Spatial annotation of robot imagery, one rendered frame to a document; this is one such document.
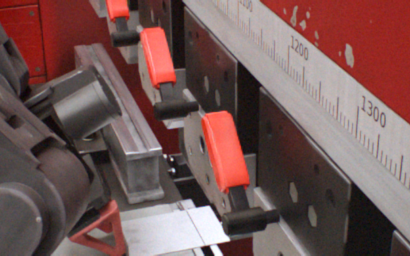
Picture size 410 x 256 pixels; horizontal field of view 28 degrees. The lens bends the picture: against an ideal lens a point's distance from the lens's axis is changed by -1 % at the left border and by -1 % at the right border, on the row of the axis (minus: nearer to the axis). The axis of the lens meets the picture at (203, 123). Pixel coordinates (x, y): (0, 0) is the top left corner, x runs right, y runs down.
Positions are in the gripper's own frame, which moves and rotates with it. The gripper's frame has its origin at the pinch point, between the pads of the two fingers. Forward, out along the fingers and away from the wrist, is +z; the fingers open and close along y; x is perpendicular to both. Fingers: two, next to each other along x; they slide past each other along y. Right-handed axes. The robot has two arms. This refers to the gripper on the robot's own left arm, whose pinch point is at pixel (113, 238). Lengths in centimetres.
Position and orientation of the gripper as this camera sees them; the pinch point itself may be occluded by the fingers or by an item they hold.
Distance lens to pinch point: 102.1
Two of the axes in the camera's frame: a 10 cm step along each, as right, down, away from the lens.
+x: -8.4, 5.4, -0.2
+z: 4.6, 7.3, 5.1
